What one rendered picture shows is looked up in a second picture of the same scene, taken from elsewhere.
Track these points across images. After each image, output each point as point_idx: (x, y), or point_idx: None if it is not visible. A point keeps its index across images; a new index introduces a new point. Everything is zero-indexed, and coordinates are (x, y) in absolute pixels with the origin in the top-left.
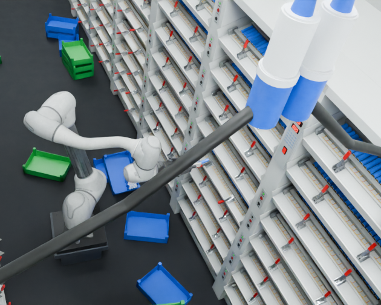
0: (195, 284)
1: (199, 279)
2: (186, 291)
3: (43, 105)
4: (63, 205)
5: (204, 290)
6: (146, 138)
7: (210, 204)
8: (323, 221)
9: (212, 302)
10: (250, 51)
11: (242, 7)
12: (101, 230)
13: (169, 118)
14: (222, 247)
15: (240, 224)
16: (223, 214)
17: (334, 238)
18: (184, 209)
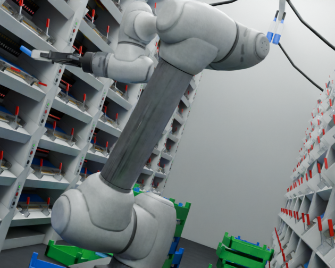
0: (3, 266)
1: None
2: (32, 260)
3: (232, 19)
4: (175, 216)
5: (2, 261)
6: (148, 5)
7: (1, 125)
8: (108, 1)
9: (8, 258)
10: None
11: None
12: (102, 261)
13: None
14: (4, 172)
15: (47, 91)
16: (6, 123)
17: (108, 9)
18: None
